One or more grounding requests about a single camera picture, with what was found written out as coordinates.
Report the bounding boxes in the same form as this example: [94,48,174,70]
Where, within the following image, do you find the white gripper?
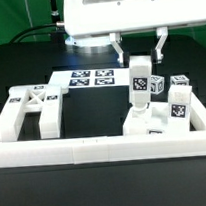
[63,0,206,65]

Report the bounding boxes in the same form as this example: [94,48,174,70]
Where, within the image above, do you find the white chair seat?
[122,102,174,135]

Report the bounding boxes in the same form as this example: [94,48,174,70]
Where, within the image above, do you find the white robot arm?
[63,0,206,64]

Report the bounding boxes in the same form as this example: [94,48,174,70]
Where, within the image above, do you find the white marker sheet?
[49,68,129,89]

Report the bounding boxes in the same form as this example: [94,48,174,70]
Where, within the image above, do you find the white U-shaped fence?
[0,90,206,173]

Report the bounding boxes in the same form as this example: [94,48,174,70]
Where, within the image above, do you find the black cables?
[8,20,72,44]

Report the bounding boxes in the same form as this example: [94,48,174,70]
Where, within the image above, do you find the white chair back frame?
[0,84,69,142]

